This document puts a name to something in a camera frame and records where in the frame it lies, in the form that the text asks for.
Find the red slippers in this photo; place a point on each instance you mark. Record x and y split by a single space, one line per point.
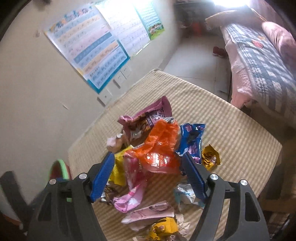
219 52

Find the yellow brown candy wrapper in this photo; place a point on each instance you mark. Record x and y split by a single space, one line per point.
210 158

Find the white chart wall poster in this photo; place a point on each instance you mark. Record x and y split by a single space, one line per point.
125 24

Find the bed with plaid cover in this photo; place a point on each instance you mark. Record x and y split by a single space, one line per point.
272 84

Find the pink snack wrapper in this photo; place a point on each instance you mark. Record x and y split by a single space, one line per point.
142 122

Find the blue alphabet wall poster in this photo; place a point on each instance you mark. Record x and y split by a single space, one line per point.
87 42

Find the blue snack wrapper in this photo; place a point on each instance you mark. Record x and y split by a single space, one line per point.
191 140

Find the pale pink flat wrapper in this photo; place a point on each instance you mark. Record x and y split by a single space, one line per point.
157 210

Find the white teal crumpled wrapper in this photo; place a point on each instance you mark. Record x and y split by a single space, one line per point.
184 195

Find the yellow snack wrapper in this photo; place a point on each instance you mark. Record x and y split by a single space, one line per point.
117 176

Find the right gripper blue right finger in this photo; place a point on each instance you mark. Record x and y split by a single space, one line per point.
197 176

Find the pink quilt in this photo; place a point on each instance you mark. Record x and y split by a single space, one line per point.
283 41

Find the beige striped woven mat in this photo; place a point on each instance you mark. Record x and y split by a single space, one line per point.
248 154

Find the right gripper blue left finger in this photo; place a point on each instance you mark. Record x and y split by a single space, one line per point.
99 175

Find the dark metal shelf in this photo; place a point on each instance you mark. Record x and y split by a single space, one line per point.
191 16

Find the orange pillow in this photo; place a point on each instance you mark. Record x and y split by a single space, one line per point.
245 16

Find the pink white plastic wrapper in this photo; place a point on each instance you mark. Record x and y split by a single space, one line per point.
136 178

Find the orange plastic bag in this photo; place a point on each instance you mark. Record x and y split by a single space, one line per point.
157 153

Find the white wall socket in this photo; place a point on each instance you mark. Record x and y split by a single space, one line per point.
112 89

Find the green edged wall poster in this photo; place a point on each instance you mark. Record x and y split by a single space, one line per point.
150 20

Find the red bin with green rim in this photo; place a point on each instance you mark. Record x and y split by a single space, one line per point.
60 171

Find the yellow cartoon wrapper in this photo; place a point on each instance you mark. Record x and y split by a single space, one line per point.
164 229

